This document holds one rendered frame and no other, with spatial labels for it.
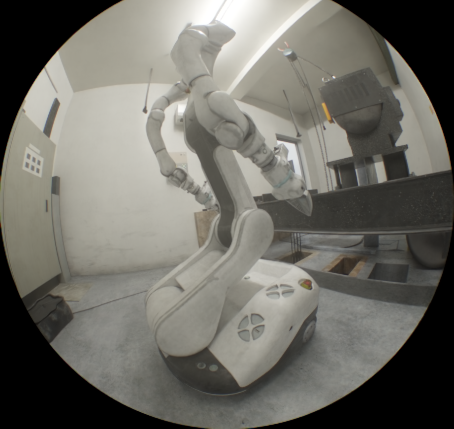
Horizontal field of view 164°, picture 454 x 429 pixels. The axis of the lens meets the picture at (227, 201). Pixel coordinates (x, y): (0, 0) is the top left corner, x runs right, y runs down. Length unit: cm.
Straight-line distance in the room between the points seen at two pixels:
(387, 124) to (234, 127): 126
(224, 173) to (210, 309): 43
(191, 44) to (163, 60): 225
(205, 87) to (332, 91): 116
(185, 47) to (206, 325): 75
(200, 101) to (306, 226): 102
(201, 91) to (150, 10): 207
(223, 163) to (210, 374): 66
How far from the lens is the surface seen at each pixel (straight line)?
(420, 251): 147
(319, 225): 110
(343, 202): 100
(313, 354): 80
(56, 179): 248
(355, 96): 137
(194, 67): 42
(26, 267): 179
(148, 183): 213
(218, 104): 34
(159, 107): 89
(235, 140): 35
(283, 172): 41
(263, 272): 81
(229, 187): 53
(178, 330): 48
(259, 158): 39
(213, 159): 55
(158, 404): 75
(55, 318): 130
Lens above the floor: 64
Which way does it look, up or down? 3 degrees up
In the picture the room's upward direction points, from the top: 8 degrees counter-clockwise
